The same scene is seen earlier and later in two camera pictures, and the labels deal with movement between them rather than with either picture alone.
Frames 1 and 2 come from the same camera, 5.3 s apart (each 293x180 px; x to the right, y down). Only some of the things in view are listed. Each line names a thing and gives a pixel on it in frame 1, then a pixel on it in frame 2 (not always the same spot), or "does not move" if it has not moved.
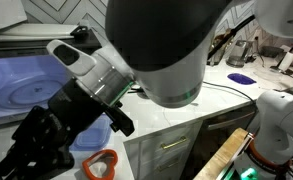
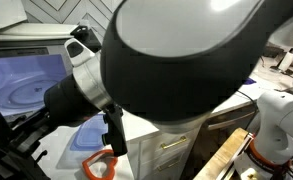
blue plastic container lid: [94, 136] does not move
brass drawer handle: [182, 139] does not move
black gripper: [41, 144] -> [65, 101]
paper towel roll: [286, 61] does not move
